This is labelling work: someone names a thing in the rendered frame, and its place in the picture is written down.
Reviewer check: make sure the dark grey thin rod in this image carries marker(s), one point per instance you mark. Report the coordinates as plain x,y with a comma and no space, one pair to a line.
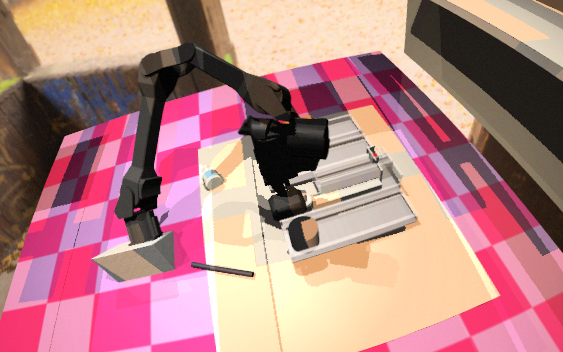
211,267

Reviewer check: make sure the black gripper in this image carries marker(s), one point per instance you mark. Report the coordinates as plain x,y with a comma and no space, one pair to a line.
289,202

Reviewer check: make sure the small white jar with blue label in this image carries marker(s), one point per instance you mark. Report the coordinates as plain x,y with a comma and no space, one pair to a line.
211,178

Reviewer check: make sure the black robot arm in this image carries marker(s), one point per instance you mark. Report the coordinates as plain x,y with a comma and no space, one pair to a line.
306,140

